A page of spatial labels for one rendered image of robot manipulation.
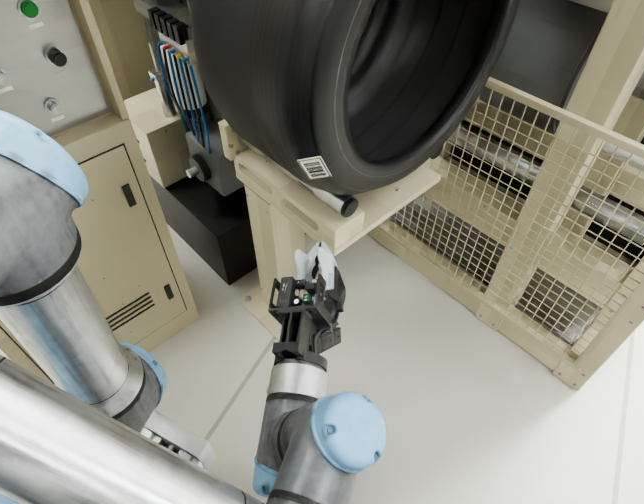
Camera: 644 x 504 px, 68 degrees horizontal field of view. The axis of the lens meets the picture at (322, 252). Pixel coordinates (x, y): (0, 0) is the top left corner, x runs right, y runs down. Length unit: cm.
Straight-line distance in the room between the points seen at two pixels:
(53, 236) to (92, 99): 87
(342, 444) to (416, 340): 140
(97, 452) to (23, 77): 96
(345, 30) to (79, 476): 56
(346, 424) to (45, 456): 25
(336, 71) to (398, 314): 134
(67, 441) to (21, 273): 15
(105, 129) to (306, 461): 100
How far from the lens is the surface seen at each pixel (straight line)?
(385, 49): 124
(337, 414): 48
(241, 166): 120
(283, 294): 65
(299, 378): 60
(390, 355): 181
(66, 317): 55
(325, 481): 49
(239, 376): 177
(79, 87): 129
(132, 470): 41
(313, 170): 79
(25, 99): 126
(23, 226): 44
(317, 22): 67
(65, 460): 40
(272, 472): 58
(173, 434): 99
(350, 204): 96
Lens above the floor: 157
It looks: 49 degrees down
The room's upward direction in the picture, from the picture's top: straight up
